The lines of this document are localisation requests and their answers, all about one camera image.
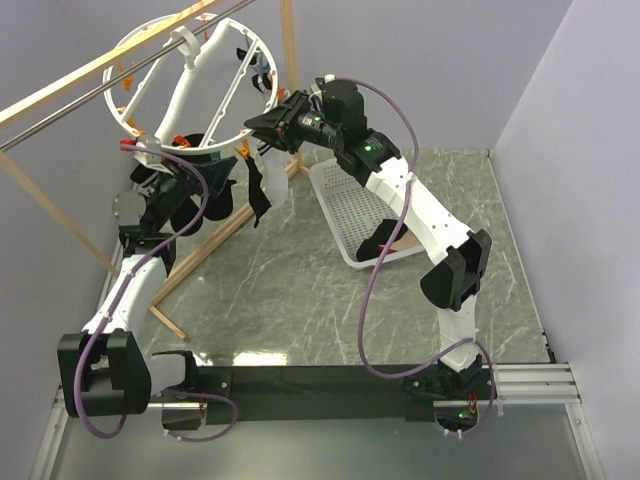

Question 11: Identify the purple cable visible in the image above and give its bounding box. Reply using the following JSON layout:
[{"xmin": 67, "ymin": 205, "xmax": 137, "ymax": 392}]
[
  {"xmin": 72, "ymin": 139, "xmax": 244, "ymax": 444},
  {"xmin": 344, "ymin": 77, "xmax": 499, "ymax": 444}
]

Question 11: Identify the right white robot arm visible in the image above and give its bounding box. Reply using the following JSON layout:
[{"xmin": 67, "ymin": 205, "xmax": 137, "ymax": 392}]
[{"xmin": 244, "ymin": 77, "xmax": 492, "ymax": 399}]

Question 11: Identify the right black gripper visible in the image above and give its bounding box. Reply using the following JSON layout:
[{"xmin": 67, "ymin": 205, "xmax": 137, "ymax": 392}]
[{"xmin": 242, "ymin": 91, "xmax": 341, "ymax": 157}]

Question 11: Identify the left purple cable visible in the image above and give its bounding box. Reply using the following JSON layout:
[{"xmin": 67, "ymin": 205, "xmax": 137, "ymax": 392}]
[{"xmin": 72, "ymin": 139, "xmax": 244, "ymax": 444}]

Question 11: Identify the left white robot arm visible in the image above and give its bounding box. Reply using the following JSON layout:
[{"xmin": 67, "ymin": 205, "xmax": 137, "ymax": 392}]
[{"xmin": 57, "ymin": 153, "xmax": 236, "ymax": 420}]

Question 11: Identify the white round clip hanger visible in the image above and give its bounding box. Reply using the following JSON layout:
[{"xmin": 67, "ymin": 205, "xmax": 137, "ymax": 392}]
[{"xmin": 103, "ymin": 13, "xmax": 284, "ymax": 155}]

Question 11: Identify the wooden rack frame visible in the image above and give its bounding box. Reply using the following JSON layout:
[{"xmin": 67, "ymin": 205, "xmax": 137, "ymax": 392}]
[{"xmin": 1, "ymin": 1, "xmax": 298, "ymax": 342}]

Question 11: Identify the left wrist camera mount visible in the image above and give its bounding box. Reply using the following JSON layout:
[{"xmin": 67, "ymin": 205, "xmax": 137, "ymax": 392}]
[{"xmin": 119, "ymin": 134, "xmax": 175, "ymax": 176}]

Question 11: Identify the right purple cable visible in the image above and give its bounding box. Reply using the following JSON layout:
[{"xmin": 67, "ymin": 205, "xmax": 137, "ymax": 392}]
[{"xmin": 344, "ymin": 77, "xmax": 499, "ymax": 444}]

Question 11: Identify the white plastic mesh basket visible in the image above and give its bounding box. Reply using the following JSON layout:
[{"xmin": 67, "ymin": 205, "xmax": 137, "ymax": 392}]
[{"xmin": 309, "ymin": 158, "xmax": 398, "ymax": 270}]

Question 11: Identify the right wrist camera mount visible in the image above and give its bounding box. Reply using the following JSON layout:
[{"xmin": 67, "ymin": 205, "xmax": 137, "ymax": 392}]
[{"xmin": 309, "ymin": 74, "xmax": 336, "ymax": 102}]

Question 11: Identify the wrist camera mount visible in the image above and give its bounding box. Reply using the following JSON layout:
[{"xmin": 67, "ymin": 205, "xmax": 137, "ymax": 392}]
[
  {"xmin": 119, "ymin": 134, "xmax": 175, "ymax": 176},
  {"xmin": 309, "ymin": 74, "xmax": 336, "ymax": 102}
]

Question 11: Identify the black beige red sock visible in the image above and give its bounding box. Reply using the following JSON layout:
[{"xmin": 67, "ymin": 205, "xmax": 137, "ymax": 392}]
[{"xmin": 356, "ymin": 219, "xmax": 420, "ymax": 262}]

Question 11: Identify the metal hanging rod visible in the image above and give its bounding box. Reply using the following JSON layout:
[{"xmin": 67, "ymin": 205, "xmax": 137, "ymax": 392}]
[{"xmin": 0, "ymin": 0, "xmax": 251, "ymax": 151}]

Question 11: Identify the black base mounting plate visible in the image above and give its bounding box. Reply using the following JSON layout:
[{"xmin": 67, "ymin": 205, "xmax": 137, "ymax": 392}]
[{"xmin": 199, "ymin": 364, "xmax": 501, "ymax": 426}]

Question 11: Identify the black striped sock at left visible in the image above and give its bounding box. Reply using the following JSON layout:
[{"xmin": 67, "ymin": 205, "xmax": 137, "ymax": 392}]
[{"xmin": 204, "ymin": 179, "xmax": 237, "ymax": 221}]

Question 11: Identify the white striped hanging sock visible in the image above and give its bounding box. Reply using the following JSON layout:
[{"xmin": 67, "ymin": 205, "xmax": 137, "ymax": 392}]
[{"xmin": 261, "ymin": 150, "xmax": 290, "ymax": 208}]

